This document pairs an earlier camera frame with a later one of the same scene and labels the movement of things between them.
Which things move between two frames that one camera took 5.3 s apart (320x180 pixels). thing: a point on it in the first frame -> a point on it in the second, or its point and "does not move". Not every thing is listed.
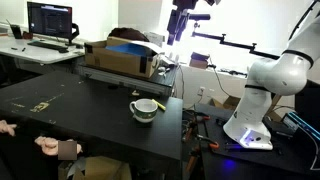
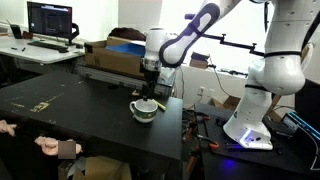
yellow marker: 160,105 does not move
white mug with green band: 143,109 does not move
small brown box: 199,60 does not move
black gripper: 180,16 -> 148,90
